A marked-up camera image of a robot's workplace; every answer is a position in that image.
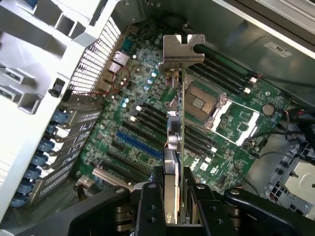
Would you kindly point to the grey open PC case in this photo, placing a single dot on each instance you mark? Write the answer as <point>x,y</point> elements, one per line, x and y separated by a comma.
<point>29,123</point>

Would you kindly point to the black case latch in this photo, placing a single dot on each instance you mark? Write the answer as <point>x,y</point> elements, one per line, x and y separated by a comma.
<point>57,88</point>

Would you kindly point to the green motherboard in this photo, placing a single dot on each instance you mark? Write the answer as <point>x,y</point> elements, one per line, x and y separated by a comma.
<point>147,61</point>

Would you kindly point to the grey disk bay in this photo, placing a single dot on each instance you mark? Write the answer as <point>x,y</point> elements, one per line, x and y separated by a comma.
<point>295,179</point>

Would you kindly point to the blue expansion slot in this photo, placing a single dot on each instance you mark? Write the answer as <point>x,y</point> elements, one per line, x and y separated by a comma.
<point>137,143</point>

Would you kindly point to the silver rear port block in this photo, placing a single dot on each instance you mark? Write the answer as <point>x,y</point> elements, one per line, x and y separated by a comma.
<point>115,66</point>

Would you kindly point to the short black expansion slot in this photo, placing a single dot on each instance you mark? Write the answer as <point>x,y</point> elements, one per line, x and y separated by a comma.
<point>118,145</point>

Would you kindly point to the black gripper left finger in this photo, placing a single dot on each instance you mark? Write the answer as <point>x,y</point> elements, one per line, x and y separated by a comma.
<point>150,209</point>

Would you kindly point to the silver slot cover bracket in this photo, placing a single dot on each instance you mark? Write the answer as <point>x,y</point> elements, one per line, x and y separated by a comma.
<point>86,116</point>
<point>78,130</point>
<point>72,143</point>
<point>66,159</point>

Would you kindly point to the black case fan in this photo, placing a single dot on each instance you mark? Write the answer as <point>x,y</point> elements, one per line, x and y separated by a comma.
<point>172,20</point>

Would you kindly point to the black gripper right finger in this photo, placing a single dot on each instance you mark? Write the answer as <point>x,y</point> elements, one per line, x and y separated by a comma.
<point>209,211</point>

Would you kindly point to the silver coin cell battery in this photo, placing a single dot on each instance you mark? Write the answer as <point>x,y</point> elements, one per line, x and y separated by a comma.
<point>268,109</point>

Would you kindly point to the black RAM slot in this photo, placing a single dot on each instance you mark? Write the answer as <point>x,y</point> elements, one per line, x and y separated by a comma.
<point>199,142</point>
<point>221,71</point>
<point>211,77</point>
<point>155,112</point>
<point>198,149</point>
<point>147,130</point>
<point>229,64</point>
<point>151,120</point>
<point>200,134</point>

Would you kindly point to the white label sticker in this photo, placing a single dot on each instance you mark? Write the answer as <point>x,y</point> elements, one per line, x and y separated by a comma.
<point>278,48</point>

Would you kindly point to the long black expansion slot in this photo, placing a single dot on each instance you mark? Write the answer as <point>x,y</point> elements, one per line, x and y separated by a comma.
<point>128,161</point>
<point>118,172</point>

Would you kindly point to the blue card retention clip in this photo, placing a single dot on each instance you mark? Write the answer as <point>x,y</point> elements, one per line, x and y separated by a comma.
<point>32,174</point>
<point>61,116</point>
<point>46,145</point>
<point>19,199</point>
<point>40,161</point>
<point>52,129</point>
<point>26,187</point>

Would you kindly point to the metal CPU socket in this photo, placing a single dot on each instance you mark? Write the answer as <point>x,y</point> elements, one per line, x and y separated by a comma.
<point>197,98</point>

